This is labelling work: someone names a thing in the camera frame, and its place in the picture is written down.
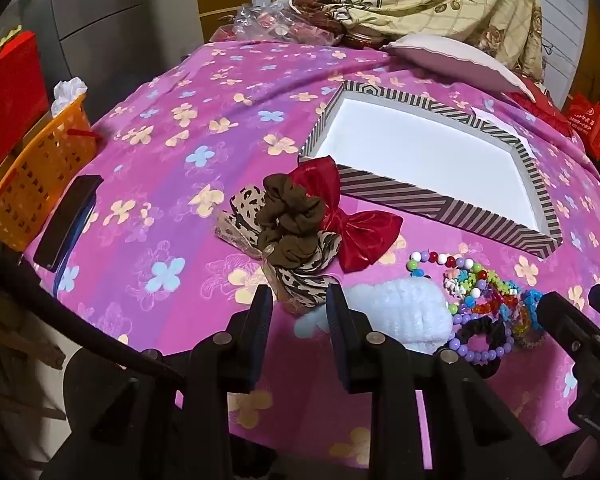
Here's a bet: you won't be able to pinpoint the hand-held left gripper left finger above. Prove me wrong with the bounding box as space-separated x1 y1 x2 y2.
91 285 276 480

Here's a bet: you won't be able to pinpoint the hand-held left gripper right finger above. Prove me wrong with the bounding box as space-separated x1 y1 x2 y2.
327 284 527 480

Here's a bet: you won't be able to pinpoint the blue bead bracelet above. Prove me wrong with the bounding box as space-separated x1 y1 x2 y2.
499 288 546 322

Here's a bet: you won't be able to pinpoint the silver sparkly beaded bangle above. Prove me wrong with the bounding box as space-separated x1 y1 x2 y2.
511 329 547 350

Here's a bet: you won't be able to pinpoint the leopard print bow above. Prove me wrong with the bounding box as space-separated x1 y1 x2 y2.
215 186 342 310

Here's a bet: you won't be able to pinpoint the light blue fluffy scrunchie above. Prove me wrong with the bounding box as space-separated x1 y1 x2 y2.
294 280 456 357

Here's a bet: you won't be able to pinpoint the red satin bow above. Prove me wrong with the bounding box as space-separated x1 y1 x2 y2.
286 156 404 275

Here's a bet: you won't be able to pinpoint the green and red small-bead bracelet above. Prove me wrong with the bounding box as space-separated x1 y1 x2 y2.
443 266 523 306

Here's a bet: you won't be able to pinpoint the brown scrunchie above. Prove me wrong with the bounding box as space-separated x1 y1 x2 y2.
256 173 327 267

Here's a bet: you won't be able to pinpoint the purple bead bracelet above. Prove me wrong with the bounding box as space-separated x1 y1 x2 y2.
447 316 515 366

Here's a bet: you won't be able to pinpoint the mixed colour round bead bracelet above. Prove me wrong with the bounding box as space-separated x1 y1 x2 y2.
406 250 485 323

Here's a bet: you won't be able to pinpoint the striped shallow box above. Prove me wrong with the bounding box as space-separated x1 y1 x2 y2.
298 80 564 261

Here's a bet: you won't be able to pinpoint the black scrunchie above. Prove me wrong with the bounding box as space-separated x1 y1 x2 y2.
454 320 515 380

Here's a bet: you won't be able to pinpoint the pink floral bedsheet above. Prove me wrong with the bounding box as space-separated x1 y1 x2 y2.
27 40 600 461

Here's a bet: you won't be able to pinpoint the red shopping bag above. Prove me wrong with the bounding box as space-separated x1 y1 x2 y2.
564 91 600 159

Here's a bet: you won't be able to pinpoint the red frilled cushion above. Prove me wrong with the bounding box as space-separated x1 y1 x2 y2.
517 77 590 137

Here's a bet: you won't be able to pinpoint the black phone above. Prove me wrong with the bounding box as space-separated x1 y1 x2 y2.
32 174 105 274

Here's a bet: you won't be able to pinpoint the orange plastic basket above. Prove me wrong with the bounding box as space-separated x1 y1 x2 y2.
0 92 102 254

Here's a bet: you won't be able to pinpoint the white pink pillow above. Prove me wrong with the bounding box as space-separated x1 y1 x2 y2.
380 35 532 97

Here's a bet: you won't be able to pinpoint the clear plastic bag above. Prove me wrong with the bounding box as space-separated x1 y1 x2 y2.
231 1 342 50

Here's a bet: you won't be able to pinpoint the white crumpled tissue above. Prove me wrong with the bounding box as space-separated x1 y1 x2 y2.
51 78 89 117

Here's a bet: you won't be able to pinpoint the grey cabinet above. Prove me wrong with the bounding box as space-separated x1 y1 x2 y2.
7 0 207 128

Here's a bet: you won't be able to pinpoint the beige floral quilt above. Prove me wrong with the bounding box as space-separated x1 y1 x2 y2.
289 0 546 81

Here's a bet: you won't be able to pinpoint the red gift bag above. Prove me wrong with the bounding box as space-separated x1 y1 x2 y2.
0 31 49 181

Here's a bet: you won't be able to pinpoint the orange crystal charm bracelet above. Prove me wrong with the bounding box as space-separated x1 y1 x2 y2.
480 291 533 346

